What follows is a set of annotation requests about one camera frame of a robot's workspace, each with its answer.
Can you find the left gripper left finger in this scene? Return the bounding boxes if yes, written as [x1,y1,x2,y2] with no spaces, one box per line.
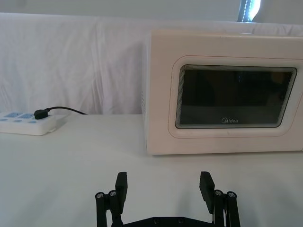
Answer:
[95,172,129,227]

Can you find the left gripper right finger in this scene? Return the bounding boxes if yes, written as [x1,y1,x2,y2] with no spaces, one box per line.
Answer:
[200,171,241,227]

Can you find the white table cloth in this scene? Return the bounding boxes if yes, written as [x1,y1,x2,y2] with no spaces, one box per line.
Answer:
[0,113,303,227]

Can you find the cream microwave oven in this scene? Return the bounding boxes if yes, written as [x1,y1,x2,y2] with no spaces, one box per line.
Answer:
[141,29,303,156]

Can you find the white power strip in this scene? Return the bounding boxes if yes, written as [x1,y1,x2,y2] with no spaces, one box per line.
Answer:
[0,111,68,137]

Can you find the white curtain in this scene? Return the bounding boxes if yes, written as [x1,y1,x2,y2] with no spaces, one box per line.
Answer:
[0,0,303,116]

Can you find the black plug with cable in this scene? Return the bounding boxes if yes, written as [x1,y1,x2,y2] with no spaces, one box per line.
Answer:
[34,106,89,121]

